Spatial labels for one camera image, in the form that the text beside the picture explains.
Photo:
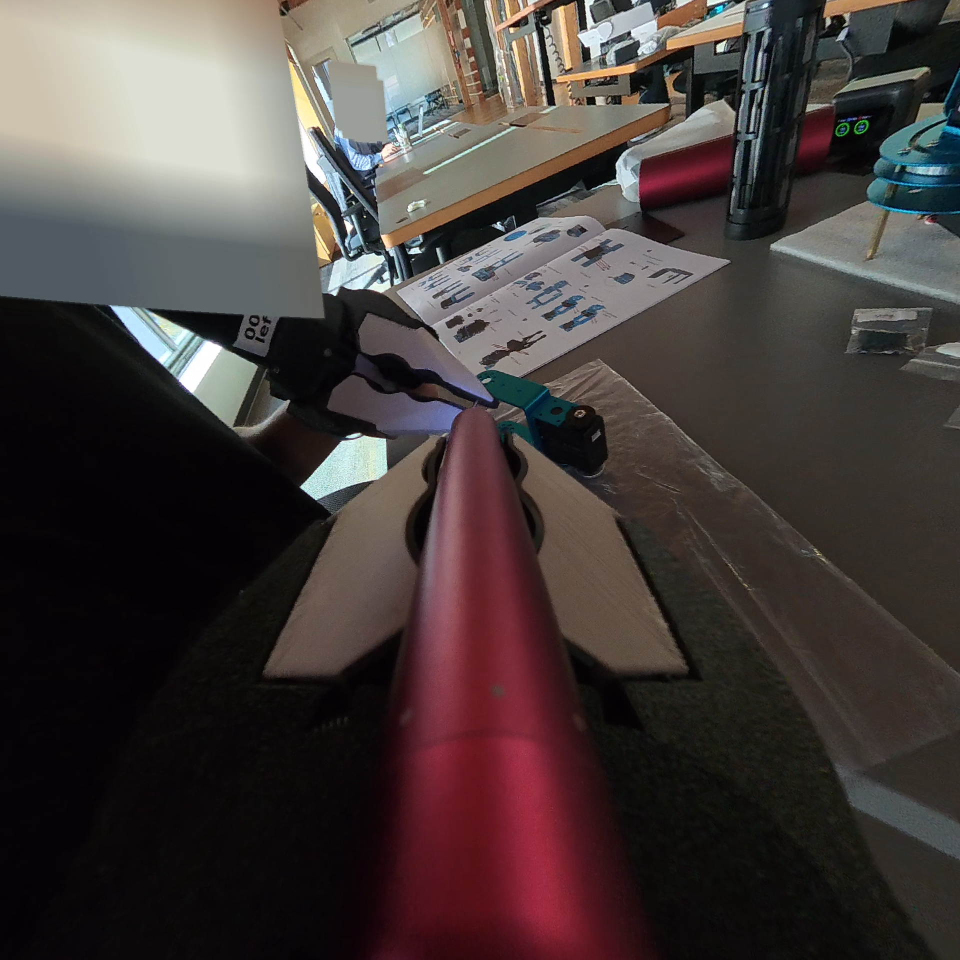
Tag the black device with green displays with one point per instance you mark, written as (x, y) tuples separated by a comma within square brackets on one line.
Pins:
[(877, 97)]

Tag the person's left hand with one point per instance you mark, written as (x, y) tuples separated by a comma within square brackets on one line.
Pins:
[(289, 446)]

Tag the black office chair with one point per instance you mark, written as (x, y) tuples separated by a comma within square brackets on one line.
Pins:
[(352, 217)]

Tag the clear plastic bag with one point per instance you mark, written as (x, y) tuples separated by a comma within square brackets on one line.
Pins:
[(712, 525)]

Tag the white foam sheet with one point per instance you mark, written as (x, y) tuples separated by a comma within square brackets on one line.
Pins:
[(900, 262)]

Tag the white instruction manual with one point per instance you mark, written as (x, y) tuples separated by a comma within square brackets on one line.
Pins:
[(570, 300)]

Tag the blue metal bracket with servo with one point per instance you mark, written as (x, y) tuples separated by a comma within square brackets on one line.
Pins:
[(540, 405)]

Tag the wooden background desk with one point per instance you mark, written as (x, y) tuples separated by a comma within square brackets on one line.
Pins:
[(622, 66), (712, 34)]

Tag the red electric screwdriver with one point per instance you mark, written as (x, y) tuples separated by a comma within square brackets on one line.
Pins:
[(487, 637)]

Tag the black perforated bottle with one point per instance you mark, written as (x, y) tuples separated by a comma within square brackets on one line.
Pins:
[(765, 135)]

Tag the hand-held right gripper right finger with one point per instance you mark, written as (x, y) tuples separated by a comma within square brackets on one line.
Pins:
[(600, 585)]

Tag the red metallic cylinder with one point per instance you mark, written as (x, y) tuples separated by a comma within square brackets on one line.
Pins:
[(690, 172)]

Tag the person's dark shirt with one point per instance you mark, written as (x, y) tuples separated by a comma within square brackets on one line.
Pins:
[(112, 487)]

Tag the window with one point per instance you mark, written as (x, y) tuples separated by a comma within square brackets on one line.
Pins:
[(187, 360)]

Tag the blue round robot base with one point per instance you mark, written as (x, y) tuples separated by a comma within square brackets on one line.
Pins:
[(915, 187)]

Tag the grey table with wooden edge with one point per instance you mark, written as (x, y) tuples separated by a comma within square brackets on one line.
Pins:
[(487, 165)]

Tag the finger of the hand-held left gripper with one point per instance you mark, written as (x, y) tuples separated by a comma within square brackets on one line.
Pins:
[(390, 412), (416, 349)]

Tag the dark brown flat card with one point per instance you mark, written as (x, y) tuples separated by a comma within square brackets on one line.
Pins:
[(664, 229)]

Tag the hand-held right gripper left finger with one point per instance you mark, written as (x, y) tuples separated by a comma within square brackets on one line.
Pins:
[(352, 600)]

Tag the pile of small screw bags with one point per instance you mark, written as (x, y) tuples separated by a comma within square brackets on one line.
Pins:
[(889, 330)]

